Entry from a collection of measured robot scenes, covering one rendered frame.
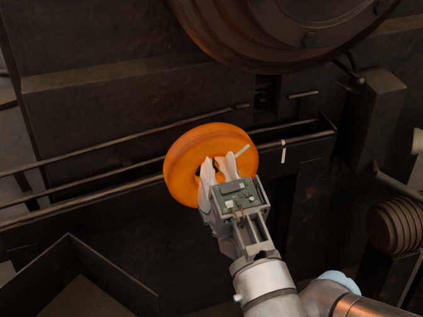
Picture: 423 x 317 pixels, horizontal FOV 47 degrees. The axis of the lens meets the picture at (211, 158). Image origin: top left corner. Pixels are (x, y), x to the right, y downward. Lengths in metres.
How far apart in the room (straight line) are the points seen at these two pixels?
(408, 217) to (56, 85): 0.80
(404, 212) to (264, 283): 0.62
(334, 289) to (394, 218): 0.45
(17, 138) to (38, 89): 1.39
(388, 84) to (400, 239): 0.35
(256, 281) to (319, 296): 0.15
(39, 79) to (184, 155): 0.35
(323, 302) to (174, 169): 0.29
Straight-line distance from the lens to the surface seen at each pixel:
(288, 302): 0.62
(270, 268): 0.63
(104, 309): 0.89
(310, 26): 0.78
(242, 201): 0.65
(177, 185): 0.76
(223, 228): 0.67
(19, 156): 2.21
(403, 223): 1.18
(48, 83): 0.94
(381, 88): 1.07
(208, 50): 0.82
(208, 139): 0.72
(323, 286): 0.77
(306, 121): 1.10
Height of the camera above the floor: 1.35
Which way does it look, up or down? 41 degrees down
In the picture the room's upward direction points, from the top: straight up
